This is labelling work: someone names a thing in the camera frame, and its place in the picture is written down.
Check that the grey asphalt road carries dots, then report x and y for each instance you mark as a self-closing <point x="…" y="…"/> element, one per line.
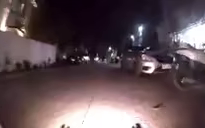
<point x="90" y="90"/>

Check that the white car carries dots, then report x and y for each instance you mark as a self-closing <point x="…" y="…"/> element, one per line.
<point x="146" y="61"/>

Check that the robot's own part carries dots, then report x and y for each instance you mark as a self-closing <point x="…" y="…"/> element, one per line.
<point x="136" y="126"/>
<point x="65" y="126"/>

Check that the scooter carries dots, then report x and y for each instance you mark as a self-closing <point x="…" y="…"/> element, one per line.
<point x="193" y="66"/>

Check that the building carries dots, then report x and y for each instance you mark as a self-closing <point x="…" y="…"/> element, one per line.
<point x="13" y="16"/>

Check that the white wall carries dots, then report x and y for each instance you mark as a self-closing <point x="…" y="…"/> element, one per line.
<point x="20" y="50"/>

